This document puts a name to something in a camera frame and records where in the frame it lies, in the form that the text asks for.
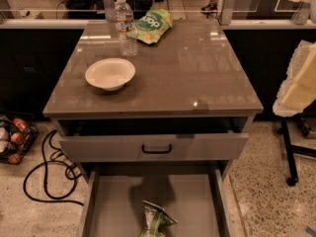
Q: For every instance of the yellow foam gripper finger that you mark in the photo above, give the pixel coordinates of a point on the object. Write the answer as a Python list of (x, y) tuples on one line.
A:
[(298, 90)]

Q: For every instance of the green jalapeno chip bag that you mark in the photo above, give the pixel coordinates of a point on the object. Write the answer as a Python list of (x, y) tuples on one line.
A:
[(156, 220)]

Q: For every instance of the grey top drawer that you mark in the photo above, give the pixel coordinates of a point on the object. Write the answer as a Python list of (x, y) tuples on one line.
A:
[(120, 140)]

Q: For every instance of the grey drawer cabinet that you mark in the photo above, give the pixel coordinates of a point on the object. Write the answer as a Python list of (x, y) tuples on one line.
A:
[(192, 72)]

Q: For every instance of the green snack bag on counter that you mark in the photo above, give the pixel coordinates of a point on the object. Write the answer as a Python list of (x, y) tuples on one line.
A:
[(153, 25)]

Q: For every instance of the grey open middle drawer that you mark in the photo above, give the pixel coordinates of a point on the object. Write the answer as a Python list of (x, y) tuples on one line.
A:
[(114, 205)]

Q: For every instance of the black rolling stand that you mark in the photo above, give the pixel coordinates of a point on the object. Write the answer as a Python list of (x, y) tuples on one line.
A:
[(290, 151)]

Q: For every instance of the clear plastic water bottle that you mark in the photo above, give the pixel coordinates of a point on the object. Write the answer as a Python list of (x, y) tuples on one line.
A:
[(125, 26)]

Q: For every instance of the white paper bowl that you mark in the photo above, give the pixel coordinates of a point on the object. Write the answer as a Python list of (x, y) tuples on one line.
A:
[(110, 74)]

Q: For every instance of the black drawer handle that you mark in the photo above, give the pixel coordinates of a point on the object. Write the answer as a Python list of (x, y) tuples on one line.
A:
[(157, 150)]

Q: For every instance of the black wire basket with items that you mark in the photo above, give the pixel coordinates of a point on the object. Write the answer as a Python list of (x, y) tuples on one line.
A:
[(17, 134)]

